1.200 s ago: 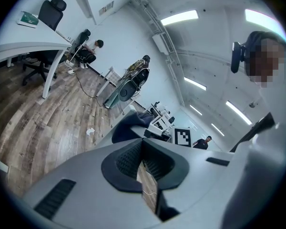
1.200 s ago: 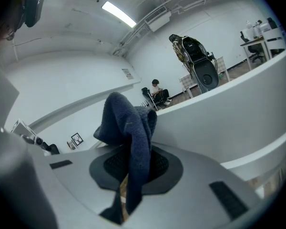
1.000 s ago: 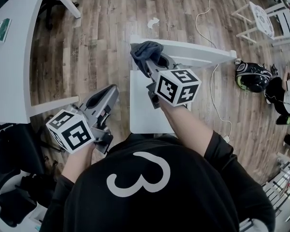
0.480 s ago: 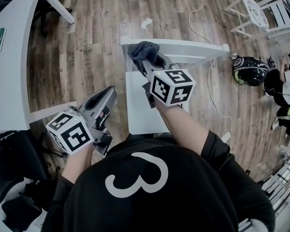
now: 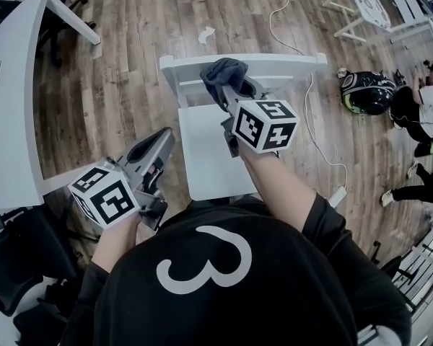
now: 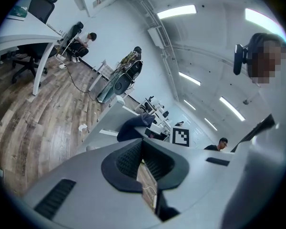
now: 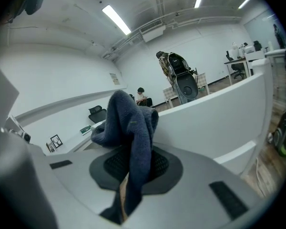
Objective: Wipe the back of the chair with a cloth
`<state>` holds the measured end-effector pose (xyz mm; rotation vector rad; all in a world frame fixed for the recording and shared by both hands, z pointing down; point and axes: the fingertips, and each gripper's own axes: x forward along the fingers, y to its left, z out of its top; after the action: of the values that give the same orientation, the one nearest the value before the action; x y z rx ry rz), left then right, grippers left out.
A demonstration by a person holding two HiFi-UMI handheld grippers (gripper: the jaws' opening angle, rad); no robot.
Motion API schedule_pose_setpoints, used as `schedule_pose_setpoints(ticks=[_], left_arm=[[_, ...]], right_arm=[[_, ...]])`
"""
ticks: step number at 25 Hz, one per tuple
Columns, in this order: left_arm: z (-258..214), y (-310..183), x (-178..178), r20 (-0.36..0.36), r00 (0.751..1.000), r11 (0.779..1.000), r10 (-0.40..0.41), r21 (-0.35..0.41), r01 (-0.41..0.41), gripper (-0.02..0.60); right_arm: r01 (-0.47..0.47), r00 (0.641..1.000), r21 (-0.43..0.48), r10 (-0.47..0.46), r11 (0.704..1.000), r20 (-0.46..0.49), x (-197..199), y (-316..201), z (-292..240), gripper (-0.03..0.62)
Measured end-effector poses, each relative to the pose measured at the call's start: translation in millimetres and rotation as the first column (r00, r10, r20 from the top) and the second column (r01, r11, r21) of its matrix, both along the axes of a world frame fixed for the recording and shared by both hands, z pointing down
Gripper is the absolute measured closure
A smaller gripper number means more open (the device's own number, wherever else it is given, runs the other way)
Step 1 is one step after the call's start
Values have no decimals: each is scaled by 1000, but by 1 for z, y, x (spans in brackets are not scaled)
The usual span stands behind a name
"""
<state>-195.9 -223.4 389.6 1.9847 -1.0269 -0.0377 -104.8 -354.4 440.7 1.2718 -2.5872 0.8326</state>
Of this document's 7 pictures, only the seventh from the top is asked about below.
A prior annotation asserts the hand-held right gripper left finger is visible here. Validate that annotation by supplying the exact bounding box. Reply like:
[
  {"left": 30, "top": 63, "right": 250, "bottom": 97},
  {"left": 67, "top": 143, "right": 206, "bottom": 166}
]
[{"left": 30, "top": 146, "right": 134, "bottom": 229}]

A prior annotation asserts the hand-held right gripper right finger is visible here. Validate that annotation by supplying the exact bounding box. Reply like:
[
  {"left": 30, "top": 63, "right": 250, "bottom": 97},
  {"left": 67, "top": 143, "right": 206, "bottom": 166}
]
[{"left": 123, "top": 143, "right": 265, "bottom": 229}]

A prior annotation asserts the white wooden chair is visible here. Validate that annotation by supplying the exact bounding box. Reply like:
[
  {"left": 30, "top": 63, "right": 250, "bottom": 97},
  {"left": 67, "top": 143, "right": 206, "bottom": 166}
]
[{"left": 154, "top": 58, "right": 276, "bottom": 178}]

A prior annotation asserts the blue-grey wiping cloth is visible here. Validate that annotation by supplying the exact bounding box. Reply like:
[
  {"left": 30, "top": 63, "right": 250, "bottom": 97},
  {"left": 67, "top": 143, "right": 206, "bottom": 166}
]
[{"left": 90, "top": 89, "right": 159, "bottom": 225}]

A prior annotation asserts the black mesh office chair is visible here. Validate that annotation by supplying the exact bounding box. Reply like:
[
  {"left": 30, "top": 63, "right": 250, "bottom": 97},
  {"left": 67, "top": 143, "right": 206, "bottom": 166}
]
[{"left": 88, "top": 105, "right": 108, "bottom": 124}]

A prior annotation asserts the white curved desk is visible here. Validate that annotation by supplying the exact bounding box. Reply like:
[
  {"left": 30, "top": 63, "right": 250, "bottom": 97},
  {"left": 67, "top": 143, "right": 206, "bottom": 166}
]
[{"left": 71, "top": 123, "right": 105, "bottom": 153}]

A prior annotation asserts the green book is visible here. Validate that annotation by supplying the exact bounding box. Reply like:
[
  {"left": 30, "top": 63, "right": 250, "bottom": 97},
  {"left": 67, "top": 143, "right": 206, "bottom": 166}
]
[{"left": 80, "top": 125, "right": 92, "bottom": 136}]

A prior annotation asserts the white table with checked cloth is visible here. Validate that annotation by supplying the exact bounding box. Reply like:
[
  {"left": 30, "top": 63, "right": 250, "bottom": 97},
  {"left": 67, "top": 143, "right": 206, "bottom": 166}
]
[{"left": 162, "top": 72, "right": 210, "bottom": 109}]

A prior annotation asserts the wooden top desk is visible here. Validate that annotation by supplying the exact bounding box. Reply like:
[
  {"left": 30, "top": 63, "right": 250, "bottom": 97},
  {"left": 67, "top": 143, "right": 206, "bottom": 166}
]
[{"left": 224, "top": 56, "right": 251, "bottom": 86}]

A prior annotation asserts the white air conditioner unit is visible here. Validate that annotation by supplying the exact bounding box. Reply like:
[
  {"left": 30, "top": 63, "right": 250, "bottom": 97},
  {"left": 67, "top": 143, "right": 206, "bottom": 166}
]
[{"left": 139, "top": 19, "right": 166, "bottom": 43}]

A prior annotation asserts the deer picture frame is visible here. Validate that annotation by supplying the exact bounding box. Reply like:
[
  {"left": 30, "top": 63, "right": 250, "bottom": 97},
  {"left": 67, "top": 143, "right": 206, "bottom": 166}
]
[{"left": 50, "top": 134, "right": 63, "bottom": 149}]

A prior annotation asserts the white floor cable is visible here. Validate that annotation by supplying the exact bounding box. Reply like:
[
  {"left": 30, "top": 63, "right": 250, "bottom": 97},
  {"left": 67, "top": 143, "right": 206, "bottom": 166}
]
[{"left": 254, "top": 156, "right": 268, "bottom": 198}]

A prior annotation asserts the wall poster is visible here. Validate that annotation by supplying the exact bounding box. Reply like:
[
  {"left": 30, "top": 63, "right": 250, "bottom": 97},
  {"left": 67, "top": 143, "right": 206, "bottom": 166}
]
[{"left": 109, "top": 73, "right": 120, "bottom": 86}]

